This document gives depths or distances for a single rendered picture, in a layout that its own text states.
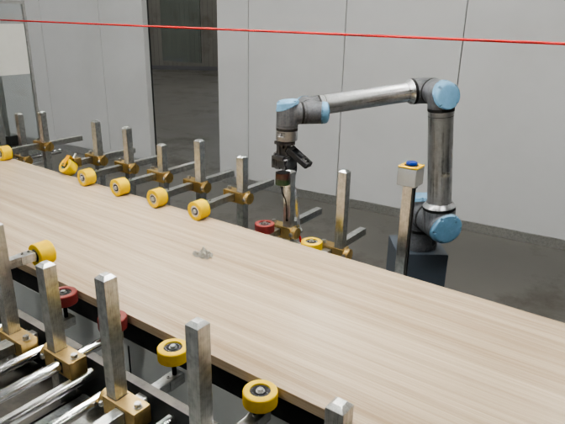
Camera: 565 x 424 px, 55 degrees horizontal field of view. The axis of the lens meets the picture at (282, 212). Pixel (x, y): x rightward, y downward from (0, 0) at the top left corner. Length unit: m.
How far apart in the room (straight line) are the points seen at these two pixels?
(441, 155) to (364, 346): 1.27
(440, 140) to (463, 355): 1.24
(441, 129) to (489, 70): 2.18
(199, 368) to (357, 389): 0.39
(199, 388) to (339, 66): 4.14
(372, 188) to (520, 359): 3.69
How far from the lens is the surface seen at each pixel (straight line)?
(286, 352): 1.42
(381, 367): 1.40
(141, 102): 6.46
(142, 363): 1.69
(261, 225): 2.18
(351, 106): 2.46
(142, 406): 1.39
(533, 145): 4.66
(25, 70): 4.31
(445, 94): 2.46
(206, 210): 2.25
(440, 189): 2.58
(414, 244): 2.81
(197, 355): 1.11
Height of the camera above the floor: 1.70
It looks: 20 degrees down
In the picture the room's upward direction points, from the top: 1 degrees clockwise
